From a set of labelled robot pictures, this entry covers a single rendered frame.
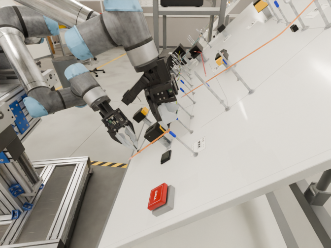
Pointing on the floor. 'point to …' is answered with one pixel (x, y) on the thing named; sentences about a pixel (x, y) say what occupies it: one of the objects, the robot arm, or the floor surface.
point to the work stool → (94, 68)
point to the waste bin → (65, 62)
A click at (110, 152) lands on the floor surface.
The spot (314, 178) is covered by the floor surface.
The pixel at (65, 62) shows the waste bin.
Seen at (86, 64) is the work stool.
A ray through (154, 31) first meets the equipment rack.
